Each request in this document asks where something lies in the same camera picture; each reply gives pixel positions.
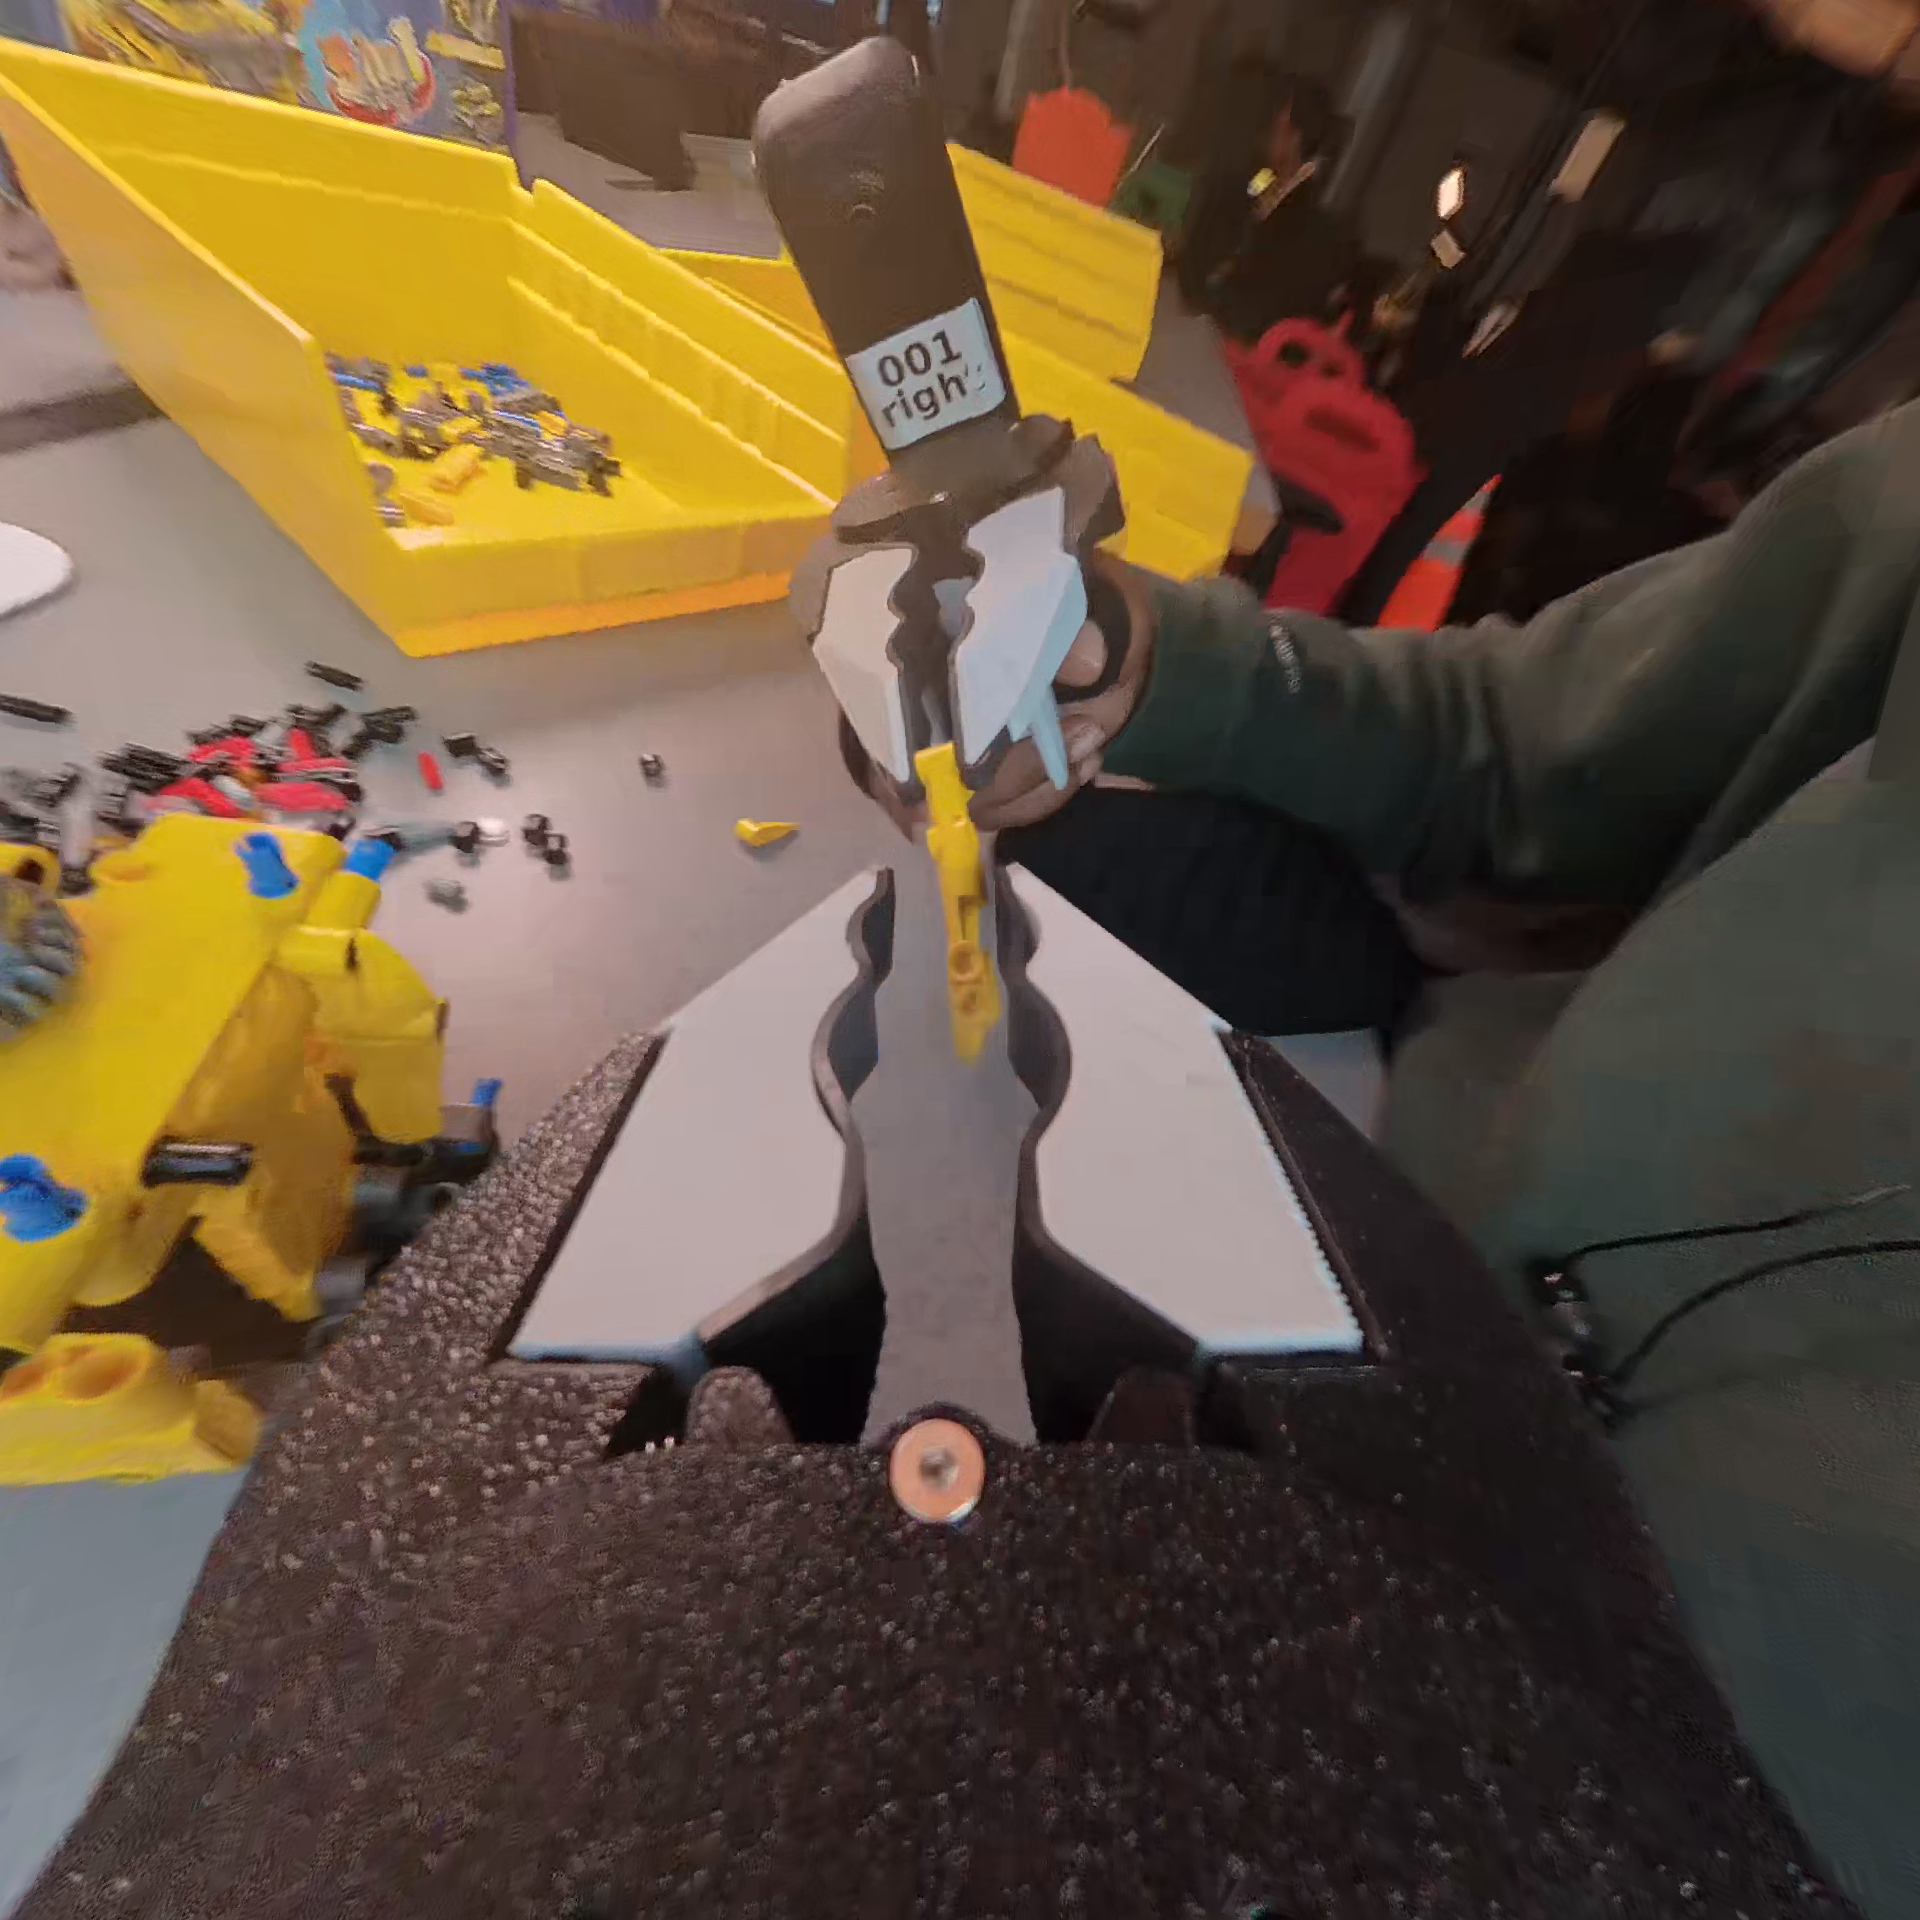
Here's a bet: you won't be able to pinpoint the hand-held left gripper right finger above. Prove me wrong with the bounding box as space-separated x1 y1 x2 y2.
999 864 1367 1364

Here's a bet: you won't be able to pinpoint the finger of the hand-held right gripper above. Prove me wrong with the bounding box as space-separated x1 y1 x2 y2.
943 490 1087 783
809 544 927 794

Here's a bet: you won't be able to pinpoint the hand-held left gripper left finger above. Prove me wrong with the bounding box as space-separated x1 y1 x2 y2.
506 866 902 1374

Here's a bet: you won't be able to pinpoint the yellow lego connector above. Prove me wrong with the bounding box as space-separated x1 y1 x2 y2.
933 861 1002 1066

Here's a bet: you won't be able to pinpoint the mixed lego piece heap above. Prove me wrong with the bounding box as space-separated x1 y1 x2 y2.
325 355 626 530

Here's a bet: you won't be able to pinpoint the yellow lego vehicle model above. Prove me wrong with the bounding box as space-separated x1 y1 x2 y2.
0 814 506 1490

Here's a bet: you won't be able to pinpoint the scattered small lego pieces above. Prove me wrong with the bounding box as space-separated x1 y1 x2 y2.
0 655 575 910

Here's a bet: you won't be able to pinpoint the colourful lego box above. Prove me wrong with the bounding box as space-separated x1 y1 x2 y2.
56 0 518 152

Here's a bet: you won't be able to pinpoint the person's right hand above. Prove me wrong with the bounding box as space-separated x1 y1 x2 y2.
836 566 1164 838

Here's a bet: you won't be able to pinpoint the person's black pants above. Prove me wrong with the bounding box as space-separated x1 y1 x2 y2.
991 783 1418 1039

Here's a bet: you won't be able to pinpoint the red plastic crate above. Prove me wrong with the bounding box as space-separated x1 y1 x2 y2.
1223 311 1423 607

